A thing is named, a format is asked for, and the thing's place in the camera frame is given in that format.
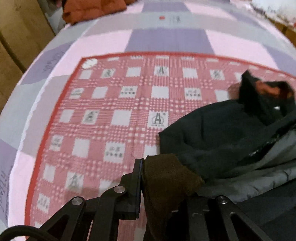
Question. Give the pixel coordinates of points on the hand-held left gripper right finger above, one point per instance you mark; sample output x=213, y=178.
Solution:
x=222, y=216

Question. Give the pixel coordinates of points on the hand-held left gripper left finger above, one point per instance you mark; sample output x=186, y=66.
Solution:
x=136, y=185

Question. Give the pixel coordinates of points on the dark navy winter jacket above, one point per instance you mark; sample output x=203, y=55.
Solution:
x=219, y=143

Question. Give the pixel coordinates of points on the red checked blanket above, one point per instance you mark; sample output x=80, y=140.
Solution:
x=111, y=111

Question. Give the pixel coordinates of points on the orange puffer jacket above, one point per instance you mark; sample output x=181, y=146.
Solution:
x=92, y=10

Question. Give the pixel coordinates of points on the wooden cabinet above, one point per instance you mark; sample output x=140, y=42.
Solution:
x=285, y=26

